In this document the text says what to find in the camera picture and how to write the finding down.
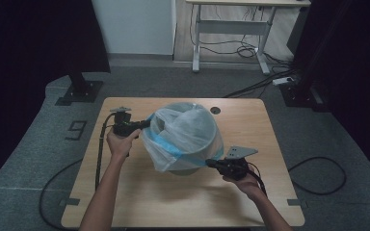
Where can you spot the black stand base left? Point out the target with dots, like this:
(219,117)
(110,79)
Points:
(82,91)

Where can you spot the white partition panel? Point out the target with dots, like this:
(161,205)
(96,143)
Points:
(135,25)

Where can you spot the white desk frame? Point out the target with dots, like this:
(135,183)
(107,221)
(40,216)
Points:
(234,27)

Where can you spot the black stand with base plate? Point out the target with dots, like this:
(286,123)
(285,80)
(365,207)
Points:
(297,94)

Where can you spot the person's right hand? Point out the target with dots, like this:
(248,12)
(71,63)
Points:
(245,187)

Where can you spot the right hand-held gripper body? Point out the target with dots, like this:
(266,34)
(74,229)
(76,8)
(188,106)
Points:
(234,168)

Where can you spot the white garbage bag blue band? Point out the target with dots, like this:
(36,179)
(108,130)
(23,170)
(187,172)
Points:
(186,134)

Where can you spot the dark curtain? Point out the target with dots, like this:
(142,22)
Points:
(356,64)
(29,64)

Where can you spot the white power strip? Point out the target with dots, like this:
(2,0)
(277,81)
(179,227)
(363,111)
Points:
(282,81)

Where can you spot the person's left hand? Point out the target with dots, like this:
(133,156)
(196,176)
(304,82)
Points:
(122,146)

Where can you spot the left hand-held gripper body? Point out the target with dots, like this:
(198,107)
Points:
(123,126)

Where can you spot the green plastic trash can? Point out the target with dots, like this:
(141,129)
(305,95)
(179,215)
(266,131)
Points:
(183,172)

